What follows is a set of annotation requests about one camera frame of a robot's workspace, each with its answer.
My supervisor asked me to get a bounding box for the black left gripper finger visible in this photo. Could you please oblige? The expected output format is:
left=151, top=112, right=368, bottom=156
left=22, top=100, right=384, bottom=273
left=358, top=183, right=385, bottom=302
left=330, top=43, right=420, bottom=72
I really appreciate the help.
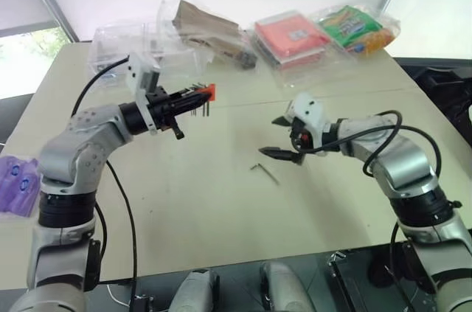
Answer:
left=167, top=94, right=214, bottom=114
left=167, top=89, right=203, bottom=104

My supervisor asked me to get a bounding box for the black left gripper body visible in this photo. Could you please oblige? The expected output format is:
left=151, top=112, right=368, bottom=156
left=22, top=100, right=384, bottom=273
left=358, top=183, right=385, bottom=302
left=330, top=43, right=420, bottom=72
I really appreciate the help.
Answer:
left=145, top=85, right=185, bottom=141

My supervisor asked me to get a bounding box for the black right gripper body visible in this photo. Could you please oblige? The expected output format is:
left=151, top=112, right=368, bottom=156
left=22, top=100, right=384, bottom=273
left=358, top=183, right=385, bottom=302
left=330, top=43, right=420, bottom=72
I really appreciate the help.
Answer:
left=288, top=119, right=313, bottom=153

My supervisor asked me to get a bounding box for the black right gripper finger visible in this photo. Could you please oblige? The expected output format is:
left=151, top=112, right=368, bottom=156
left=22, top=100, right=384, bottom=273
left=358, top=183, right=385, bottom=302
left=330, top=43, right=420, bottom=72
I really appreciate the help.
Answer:
left=258, top=146, right=305, bottom=166
left=271, top=110, right=295, bottom=128

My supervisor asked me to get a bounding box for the red hex key holder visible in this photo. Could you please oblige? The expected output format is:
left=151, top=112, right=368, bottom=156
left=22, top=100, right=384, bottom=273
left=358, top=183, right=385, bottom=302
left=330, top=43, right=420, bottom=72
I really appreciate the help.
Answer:
left=194, top=83, right=217, bottom=102

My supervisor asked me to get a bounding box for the loose dark metal hex key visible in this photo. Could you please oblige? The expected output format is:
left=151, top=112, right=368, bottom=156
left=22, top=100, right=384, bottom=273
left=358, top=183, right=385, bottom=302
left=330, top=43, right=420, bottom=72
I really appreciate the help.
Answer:
left=250, top=162, right=281, bottom=185

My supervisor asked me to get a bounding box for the clear plastic clamshell with bag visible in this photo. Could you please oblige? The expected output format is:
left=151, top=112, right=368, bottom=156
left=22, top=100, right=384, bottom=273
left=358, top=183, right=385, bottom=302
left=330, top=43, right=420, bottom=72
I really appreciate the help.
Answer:
left=142, top=0, right=244, bottom=79

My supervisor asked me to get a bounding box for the clear clamshell with red pack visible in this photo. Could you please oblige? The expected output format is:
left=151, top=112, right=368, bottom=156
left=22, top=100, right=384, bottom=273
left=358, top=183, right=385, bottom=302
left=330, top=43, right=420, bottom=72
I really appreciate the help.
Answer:
left=252, top=10, right=335, bottom=89

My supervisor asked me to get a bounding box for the brown paper bag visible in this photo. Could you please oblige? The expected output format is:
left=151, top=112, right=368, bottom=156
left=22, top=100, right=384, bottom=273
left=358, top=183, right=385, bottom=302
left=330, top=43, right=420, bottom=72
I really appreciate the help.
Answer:
left=171, top=0, right=257, bottom=70

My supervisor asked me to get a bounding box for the clear plastic box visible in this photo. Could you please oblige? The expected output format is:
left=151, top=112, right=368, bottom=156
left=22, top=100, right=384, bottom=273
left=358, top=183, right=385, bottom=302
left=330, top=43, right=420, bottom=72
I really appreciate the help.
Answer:
left=87, top=21, right=148, bottom=83

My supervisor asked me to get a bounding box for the red flat package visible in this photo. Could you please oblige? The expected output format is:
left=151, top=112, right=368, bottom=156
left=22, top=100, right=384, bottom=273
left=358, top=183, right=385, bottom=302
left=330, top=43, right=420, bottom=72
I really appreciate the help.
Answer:
left=254, top=13, right=328, bottom=66

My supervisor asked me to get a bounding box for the green orange snack bag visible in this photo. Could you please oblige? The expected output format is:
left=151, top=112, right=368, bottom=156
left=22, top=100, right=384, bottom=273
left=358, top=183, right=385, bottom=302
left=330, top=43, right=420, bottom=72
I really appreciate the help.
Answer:
left=317, top=4, right=395, bottom=58

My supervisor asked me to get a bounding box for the grey rounded shape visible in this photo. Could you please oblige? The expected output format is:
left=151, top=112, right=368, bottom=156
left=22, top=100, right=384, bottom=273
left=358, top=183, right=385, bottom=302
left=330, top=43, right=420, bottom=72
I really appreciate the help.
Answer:
left=172, top=268, right=223, bottom=312
left=259, top=260, right=316, bottom=312

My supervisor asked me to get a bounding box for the clear clamshell with snack bag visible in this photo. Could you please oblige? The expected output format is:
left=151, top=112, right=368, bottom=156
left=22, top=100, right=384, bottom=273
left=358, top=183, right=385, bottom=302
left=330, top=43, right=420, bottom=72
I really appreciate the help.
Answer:
left=308, top=2, right=402, bottom=66

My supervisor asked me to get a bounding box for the black object beside table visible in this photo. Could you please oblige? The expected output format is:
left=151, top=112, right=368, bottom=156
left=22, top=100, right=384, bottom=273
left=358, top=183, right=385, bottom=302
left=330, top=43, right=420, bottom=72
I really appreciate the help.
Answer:
left=392, top=55, right=472, bottom=138

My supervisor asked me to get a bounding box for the black box under table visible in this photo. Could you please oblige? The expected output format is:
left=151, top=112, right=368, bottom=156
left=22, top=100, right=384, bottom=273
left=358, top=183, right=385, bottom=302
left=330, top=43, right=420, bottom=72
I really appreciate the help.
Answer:
left=326, top=248, right=438, bottom=312

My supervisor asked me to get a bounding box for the purple plastic package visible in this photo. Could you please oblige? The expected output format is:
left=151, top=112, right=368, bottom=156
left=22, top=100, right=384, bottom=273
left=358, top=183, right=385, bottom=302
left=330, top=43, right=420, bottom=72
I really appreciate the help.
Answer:
left=0, top=154, right=41, bottom=218

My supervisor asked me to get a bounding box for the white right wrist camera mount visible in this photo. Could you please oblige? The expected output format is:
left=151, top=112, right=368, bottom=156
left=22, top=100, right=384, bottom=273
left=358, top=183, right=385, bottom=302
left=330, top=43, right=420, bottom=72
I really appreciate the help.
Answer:
left=290, top=91, right=327, bottom=157

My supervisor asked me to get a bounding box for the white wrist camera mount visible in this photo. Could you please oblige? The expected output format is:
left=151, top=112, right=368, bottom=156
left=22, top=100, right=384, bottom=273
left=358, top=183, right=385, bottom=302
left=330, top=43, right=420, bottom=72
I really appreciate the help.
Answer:
left=126, top=52, right=162, bottom=133
left=290, top=91, right=327, bottom=157

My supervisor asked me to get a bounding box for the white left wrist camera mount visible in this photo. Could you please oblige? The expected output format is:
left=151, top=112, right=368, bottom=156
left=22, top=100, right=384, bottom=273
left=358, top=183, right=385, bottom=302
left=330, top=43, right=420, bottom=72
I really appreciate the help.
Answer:
left=126, top=52, right=162, bottom=133

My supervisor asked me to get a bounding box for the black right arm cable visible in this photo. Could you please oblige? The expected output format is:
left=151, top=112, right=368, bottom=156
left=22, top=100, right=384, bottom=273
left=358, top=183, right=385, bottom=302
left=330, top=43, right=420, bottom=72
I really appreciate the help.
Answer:
left=294, top=109, right=444, bottom=181

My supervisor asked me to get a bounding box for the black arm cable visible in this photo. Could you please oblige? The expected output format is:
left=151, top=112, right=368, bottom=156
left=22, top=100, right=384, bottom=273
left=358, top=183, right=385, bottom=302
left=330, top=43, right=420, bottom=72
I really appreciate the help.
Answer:
left=294, top=109, right=444, bottom=181
left=70, top=55, right=139, bottom=295

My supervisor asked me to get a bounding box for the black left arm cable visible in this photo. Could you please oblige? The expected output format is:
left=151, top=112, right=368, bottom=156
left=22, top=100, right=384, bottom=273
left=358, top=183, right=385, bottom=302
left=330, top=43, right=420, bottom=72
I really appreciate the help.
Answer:
left=70, top=55, right=139, bottom=295

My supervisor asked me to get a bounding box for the thin white cable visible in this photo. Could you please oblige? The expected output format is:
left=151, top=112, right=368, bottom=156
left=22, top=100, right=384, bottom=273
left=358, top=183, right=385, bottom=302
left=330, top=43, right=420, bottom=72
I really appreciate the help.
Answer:
left=105, top=283, right=131, bottom=306

